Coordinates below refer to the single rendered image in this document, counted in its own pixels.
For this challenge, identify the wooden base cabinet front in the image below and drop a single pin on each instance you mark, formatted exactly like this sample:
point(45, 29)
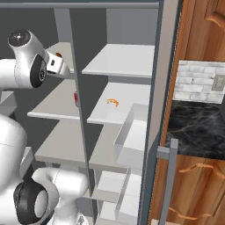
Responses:
point(199, 190)

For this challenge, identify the small red food item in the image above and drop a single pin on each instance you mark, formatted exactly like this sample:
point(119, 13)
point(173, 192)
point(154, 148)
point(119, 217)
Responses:
point(76, 99)

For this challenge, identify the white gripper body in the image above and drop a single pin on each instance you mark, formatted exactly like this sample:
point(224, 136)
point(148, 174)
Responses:
point(65, 71)

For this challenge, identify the grey wall socket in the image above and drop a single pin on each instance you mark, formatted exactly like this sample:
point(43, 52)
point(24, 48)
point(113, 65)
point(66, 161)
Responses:
point(218, 83)

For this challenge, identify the white fridge shelf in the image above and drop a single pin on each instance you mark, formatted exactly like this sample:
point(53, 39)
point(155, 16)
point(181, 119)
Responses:
point(104, 149)
point(126, 96)
point(123, 60)

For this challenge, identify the orange chicken drumstick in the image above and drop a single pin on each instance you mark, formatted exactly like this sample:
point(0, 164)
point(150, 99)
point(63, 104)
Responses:
point(113, 101)

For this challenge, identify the grey side-by-side fridge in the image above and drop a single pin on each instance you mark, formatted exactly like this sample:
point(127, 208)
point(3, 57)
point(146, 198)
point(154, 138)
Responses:
point(123, 29)

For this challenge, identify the large white fridge drawer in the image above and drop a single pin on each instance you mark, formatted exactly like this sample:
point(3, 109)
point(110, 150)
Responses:
point(133, 140)

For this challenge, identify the small white fridge drawer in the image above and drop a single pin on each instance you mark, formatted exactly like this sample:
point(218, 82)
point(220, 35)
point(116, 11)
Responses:
point(127, 202)
point(112, 181)

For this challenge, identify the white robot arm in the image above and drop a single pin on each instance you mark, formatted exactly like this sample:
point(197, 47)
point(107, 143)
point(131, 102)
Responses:
point(17, 70)

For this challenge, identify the wooden wall cupboard door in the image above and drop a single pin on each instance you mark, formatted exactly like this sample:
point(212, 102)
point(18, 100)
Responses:
point(202, 32)

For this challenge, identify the grey freezer shelf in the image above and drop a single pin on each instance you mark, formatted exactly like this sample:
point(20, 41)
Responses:
point(57, 102)
point(63, 143)
point(66, 55)

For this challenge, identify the small orange food item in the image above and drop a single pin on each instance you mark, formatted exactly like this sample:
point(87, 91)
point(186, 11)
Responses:
point(58, 54)

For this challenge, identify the grey fridge door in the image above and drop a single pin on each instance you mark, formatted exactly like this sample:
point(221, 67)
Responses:
point(158, 96)

